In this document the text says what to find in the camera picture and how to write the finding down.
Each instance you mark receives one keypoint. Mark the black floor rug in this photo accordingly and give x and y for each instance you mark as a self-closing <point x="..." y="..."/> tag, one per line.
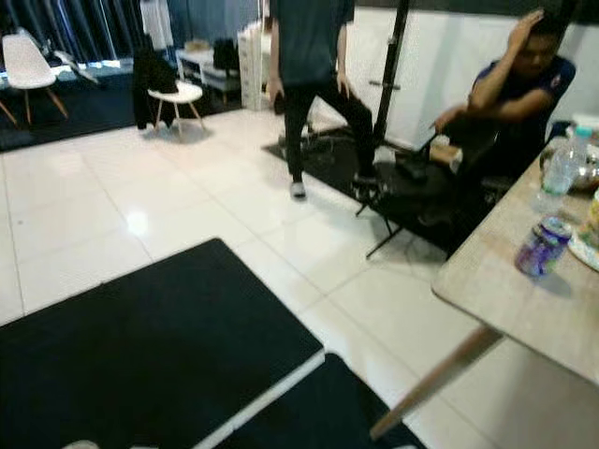
<point x="337" y="164"/>

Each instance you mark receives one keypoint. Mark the white hanging garment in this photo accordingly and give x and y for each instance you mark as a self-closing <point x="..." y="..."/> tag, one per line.
<point x="154" y="19"/>

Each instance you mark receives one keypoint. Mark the patterned plate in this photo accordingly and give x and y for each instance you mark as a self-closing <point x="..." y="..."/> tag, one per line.
<point x="588" y="254"/>

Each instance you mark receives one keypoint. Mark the light wooden table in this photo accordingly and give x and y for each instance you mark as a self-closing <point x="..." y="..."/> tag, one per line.
<point x="515" y="281"/>

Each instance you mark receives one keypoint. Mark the purple drink can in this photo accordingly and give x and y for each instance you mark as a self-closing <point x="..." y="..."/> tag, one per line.
<point x="543" y="248"/>

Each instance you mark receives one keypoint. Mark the white desk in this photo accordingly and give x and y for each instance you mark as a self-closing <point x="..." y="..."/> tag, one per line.
<point x="201" y="61"/>

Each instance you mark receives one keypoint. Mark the black metal stand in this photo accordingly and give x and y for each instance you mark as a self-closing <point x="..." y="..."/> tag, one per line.
<point x="391" y="65"/>

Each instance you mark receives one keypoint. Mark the white drawer cabinet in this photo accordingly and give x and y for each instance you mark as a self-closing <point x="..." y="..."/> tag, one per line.
<point x="255" y="65"/>

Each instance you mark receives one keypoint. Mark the clear water bottle teal cap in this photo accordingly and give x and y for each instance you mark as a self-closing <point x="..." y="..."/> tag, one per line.
<point x="562" y="168"/>

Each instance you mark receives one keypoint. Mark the white slipper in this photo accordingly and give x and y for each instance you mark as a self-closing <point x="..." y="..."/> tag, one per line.
<point x="80" y="445"/>

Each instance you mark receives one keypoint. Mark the standing person dark clothes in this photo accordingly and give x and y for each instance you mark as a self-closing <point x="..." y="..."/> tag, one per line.
<point x="307" y="42"/>

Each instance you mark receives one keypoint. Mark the seated person navy shirt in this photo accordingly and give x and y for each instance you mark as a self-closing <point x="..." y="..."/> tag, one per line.
<point x="519" y="84"/>

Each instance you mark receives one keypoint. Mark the black bag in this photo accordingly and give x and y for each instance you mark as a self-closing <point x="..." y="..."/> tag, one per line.
<point x="226" y="54"/>

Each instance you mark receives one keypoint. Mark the black jacket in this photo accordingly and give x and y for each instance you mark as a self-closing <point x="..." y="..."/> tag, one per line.
<point x="153" y="79"/>

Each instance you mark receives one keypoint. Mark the dark curtain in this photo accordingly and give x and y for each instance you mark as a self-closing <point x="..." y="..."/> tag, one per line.
<point x="75" y="19"/>

